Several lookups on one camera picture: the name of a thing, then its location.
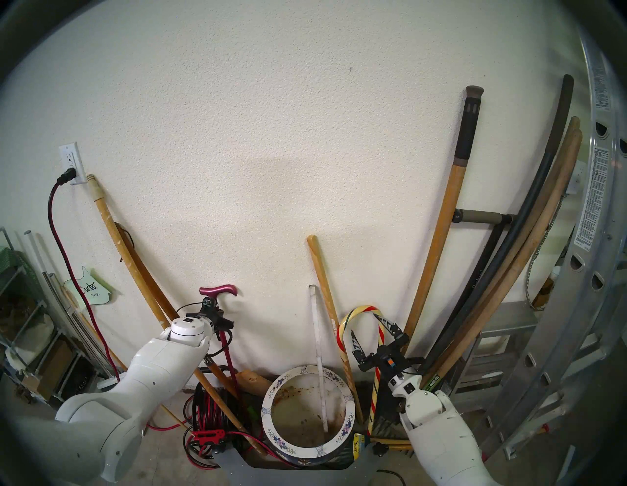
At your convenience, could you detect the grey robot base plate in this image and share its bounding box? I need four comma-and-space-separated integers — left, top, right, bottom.
216, 448, 432, 486

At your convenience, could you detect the black tool olive crossbar handle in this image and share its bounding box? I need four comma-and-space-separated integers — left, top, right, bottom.
424, 208, 515, 365

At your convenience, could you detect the bundle of long tool handles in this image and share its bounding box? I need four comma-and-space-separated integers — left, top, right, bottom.
421, 74, 575, 373

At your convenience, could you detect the grey metal rail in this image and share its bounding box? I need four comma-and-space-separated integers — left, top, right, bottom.
43, 272, 118, 378

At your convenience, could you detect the green checked cloth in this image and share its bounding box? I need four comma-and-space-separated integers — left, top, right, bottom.
0, 247, 30, 294

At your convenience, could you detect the white wall outlet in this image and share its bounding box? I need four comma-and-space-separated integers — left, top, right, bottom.
59, 143, 88, 186

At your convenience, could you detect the black printed box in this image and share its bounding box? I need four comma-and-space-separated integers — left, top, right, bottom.
61, 358, 98, 403

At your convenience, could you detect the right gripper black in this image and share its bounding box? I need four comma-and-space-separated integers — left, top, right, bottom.
350, 314, 425, 384

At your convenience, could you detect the striped candy cane stick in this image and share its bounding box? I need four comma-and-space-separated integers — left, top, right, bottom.
337, 305, 386, 436

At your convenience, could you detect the red extension cord reel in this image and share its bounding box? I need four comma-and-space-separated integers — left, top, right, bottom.
184, 380, 299, 471

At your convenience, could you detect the dark brown wooden stick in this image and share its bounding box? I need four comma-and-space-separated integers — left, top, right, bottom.
115, 222, 238, 395

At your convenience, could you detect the light wooden stick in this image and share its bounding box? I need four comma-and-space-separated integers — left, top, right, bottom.
307, 235, 366, 425

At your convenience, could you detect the brown cardboard box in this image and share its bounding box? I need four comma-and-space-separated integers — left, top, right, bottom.
37, 338, 74, 400

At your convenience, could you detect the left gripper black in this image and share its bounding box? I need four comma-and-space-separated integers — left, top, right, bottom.
187, 297, 235, 332

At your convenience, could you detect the pink metal walking cane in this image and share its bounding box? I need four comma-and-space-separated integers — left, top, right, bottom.
199, 285, 241, 390

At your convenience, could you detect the red black power cord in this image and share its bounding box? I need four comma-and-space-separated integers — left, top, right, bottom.
48, 168, 121, 382

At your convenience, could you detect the white floral ceramic pot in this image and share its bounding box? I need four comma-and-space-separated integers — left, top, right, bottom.
261, 365, 357, 466

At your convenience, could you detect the white stick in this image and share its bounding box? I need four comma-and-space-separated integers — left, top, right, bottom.
309, 285, 330, 432

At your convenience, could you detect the wooden board with hole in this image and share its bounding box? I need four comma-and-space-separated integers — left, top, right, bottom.
240, 370, 273, 398

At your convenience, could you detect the metal wire shelf rack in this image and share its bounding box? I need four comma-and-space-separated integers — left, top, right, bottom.
0, 228, 106, 422

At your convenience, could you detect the aluminium extension ladder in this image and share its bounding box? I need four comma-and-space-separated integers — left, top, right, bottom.
482, 29, 627, 461

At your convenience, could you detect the wooden handle black grip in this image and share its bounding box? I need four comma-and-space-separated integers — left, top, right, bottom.
404, 86, 484, 339

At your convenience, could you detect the grey step ladder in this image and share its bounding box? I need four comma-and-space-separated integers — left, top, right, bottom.
451, 300, 539, 397

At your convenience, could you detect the green handwritten sign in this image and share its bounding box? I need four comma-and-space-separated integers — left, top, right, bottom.
64, 267, 112, 305

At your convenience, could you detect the curved wooden pole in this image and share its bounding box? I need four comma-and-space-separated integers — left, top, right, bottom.
431, 128, 583, 390
426, 117, 581, 383

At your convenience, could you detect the black rake head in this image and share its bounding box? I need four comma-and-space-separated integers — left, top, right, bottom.
371, 385, 408, 437

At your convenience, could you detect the wooden broom handle threaded tip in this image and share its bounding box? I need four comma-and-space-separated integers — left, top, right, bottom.
86, 173, 265, 456

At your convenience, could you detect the yellow handled tool black knob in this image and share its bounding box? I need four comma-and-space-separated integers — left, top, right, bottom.
371, 437, 412, 457

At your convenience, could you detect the white plastic pipe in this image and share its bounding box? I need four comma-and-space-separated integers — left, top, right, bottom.
24, 229, 57, 299

